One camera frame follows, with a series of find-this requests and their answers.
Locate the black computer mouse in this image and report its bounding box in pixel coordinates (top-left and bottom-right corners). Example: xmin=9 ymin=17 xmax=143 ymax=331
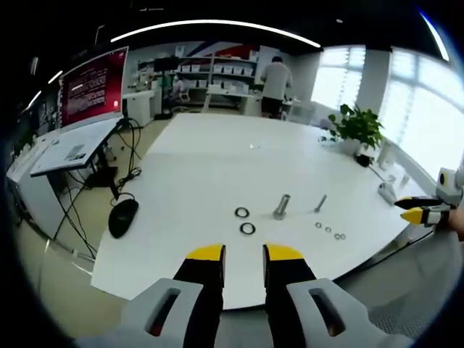
xmin=108 ymin=198 xmax=140 ymax=240

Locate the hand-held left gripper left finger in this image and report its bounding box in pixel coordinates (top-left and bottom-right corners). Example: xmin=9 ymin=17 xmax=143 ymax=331
xmin=121 ymin=243 xmax=226 ymax=348

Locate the large silver threaded stud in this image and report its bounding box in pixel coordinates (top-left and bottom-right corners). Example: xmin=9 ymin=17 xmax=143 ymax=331
xmin=272 ymin=194 xmax=292 ymax=221

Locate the person's right hand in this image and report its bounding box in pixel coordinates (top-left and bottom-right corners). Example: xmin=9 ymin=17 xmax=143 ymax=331
xmin=436 ymin=208 xmax=464 ymax=241

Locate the white storage shelf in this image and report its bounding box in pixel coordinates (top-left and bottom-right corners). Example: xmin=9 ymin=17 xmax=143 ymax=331
xmin=176 ymin=55 xmax=259 ymax=107

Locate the white counter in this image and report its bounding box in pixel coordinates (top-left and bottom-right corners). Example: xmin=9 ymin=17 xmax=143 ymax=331
xmin=122 ymin=89 xmax=162 ymax=127

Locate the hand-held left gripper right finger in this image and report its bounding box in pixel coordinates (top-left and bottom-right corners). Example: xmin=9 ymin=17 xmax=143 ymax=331
xmin=262 ymin=243 xmax=386 ymax=348

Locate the white low cabinet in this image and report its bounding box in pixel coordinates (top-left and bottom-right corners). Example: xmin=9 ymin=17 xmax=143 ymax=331
xmin=6 ymin=139 xmax=68 ymax=239

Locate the white plant pot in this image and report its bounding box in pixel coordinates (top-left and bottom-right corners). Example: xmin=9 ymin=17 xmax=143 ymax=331
xmin=341 ymin=137 xmax=364 ymax=156

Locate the large red screen monitor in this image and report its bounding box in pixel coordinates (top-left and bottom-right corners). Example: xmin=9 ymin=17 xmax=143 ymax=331
xmin=57 ymin=46 xmax=130 ymax=131

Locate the white plastic device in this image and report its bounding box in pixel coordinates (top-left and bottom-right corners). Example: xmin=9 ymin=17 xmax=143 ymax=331
xmin=378 ymin=181 xmax=398 ymax=204

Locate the black cable bundle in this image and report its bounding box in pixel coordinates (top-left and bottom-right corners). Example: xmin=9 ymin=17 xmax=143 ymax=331
xmin=114 ymin=117 xmax=143 ymax=199

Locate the green potted plant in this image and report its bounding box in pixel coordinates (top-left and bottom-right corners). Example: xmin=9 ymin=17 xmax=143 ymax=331
xmin=320 ymin=104 xmax=385 ymax=153

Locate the curved ceiling light strip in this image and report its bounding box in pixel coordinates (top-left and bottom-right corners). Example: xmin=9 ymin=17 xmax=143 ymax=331
xmin=109 ymin=20 xmax=323 ymax=49

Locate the white tilted desk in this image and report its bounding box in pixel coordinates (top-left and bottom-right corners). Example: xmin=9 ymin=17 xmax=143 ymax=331
xmin=29 ymin=117 xmax=123 ymax=178

